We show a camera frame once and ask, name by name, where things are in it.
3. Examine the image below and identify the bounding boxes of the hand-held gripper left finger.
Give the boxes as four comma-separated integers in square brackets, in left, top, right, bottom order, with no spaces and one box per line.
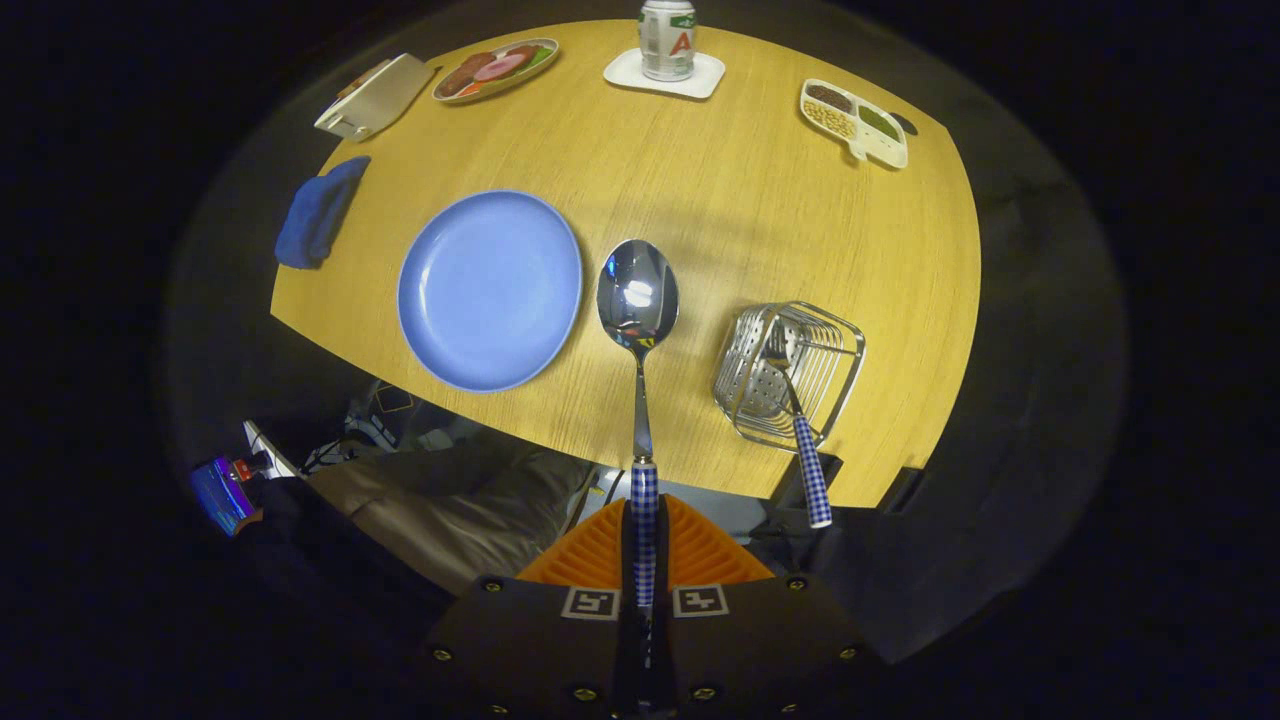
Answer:
[425,493,646,720]

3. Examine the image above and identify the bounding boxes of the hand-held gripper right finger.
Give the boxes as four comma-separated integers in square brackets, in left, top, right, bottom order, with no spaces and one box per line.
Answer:
[645,493,881,720]

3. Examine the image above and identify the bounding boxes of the fork with checked handle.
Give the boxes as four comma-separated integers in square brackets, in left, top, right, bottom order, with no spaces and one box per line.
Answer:
[762,325,834,529]

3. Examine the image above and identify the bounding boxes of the spoon with checked handle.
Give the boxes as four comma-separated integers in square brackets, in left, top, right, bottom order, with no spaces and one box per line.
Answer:
[597,239,681,611]

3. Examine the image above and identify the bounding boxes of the person's beige trousers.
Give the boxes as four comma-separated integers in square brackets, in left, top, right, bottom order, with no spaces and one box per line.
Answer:
[305,430,601,596]

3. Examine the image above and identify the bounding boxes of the white slanted bar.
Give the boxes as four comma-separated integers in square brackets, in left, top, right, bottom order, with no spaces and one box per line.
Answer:
[243,420,301,479]

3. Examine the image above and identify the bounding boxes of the glowing purple screen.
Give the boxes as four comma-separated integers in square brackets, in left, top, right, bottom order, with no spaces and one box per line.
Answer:
[190,457,259,538]

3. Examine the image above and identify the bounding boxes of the blue round plate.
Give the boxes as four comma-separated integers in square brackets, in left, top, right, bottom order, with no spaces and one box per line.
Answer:
[397,190,584,393]

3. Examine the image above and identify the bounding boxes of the blue folded cloth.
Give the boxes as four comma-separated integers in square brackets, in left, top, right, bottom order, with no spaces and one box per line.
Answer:
[274,155,372,271]

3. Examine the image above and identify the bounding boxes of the white divided bean tray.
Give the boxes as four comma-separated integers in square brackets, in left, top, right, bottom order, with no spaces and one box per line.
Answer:
[799,79,910,170]

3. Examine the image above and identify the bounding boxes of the white oval food plate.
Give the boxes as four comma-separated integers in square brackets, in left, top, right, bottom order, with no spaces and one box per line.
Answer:
[431,38,561,104]

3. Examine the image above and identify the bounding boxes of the white toaster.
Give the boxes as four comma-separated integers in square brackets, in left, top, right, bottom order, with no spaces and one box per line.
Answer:
[313,53,439,142]

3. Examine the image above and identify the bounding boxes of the brown meat slice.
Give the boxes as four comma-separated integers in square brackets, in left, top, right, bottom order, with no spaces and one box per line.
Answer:
[437,52,496,98]

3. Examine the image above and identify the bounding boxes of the white square coaster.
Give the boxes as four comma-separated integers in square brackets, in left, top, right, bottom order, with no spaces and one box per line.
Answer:
[603,48,726,101]

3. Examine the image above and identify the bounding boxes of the brown toast slice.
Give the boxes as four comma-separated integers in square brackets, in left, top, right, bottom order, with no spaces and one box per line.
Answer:
[338,60,391,99]

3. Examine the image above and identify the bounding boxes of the white drink bottle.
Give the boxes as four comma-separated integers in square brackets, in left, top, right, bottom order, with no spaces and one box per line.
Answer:
[638,0,697,82]

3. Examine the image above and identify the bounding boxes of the grey equipment with cables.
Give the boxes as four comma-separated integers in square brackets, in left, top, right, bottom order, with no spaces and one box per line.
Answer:
[305,380,481,471]

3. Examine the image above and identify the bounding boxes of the metal wire cutlery rack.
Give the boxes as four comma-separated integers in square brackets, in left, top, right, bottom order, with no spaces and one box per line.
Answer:
[712,302,867,451]

